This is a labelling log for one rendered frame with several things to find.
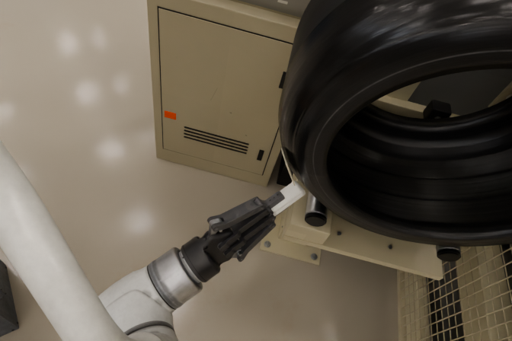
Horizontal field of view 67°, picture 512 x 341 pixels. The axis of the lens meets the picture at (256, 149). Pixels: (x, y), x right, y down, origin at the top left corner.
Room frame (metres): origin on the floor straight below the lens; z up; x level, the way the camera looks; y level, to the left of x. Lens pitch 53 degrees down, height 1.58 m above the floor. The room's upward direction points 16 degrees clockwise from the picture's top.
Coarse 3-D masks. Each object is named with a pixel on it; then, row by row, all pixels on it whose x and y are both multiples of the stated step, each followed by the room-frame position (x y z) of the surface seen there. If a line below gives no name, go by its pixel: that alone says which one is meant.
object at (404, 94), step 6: (414, 84) 0.76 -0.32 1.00; (402, 90) 0.76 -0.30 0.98; (408, 90) 0.76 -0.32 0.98; (414, 90) 0.76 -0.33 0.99; (390, 96) 0.76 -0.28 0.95; (396, 96) 0.76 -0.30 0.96; (402, 96) 0.76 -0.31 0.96; (408, 96) 0.76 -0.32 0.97; (282, 216) 0.86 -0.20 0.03; (282, 222) 0.81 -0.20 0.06; (282, 228) 0.77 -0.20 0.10; (282, 234) 0.76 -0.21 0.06
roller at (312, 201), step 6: (312, 198) 0.43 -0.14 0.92; (306, 204) 0.42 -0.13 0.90; (312, 204) 0.41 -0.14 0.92; (318, 204) 0.41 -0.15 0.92; (306, 210) 0.40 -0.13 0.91; (312, 210) 0.40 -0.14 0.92; (318, 210) 0.40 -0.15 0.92; (324, 210) 0.41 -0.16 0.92; (306, 216) 0.39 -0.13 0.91; (312, 216) 0.39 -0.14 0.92; (318, 216) 0.39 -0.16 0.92; (324, 216) 0.39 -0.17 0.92; (312, 222) 0.39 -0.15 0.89; (318, 222) 0.39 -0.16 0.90; (324, 222) 0.39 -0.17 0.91
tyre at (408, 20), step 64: (320, 0) 0.54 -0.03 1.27; (384, 0) 0.43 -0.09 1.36; (448, 0) 0.41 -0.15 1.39; (320, 64) 0.40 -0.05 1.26; (384, 64) 0.38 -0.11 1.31; (448, 64) 0.38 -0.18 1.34; (320, 128) 0.37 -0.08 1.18; (384, 128) 0.64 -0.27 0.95; (448, 128) 0.65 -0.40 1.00; (320, 192) 0.38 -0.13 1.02; (384, 192) 0.50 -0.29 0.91; (448, 192) 0.52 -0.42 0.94
